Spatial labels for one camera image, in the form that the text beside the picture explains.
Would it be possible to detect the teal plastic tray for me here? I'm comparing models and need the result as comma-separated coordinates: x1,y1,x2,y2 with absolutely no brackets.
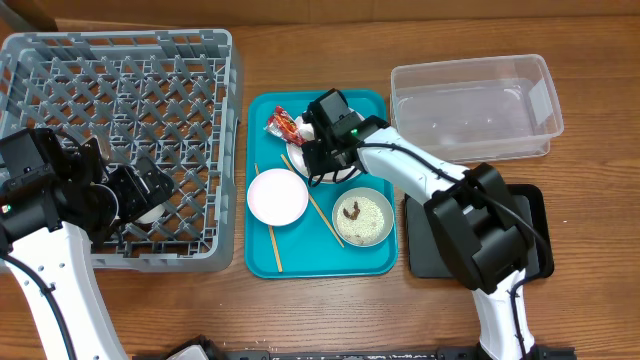
244,91,398,279

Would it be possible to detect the grey bowl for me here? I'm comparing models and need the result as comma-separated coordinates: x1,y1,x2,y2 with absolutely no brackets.
332,187,395,248

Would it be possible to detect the grey plastic dish rack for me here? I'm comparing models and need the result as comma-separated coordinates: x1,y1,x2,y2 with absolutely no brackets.
1,29,242,272

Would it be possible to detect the red snack wrapper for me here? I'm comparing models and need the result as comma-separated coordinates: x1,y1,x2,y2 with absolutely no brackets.
265,106,307,146

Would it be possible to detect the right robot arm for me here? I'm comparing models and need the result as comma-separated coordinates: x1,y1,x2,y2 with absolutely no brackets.
302,110,553,359

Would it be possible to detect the black plastic tray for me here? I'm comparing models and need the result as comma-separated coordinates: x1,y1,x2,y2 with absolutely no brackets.
404,184,554,279

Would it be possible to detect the clear plastic bin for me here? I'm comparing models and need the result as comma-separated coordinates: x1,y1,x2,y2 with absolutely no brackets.
390,54,564,163

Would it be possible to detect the brown food scrap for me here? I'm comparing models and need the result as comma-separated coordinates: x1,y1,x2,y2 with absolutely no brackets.
342,200,360,221

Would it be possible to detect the large white plate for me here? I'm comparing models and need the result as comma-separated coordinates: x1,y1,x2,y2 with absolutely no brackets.
286,115,361,184

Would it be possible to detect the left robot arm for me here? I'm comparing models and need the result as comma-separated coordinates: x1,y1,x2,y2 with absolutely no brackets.
1,128,175,359

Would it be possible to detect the pink small plate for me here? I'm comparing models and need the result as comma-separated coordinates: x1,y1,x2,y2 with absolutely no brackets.
247,168,309,227

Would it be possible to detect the white rice pile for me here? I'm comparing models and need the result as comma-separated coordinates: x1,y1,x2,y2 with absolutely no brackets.
334,196,385,246

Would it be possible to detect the white cup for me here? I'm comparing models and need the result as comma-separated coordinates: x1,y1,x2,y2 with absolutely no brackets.
135,204,165,224

